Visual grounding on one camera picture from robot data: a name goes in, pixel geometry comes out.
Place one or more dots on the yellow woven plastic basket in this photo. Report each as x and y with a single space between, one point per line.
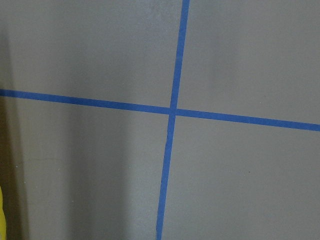
3 225

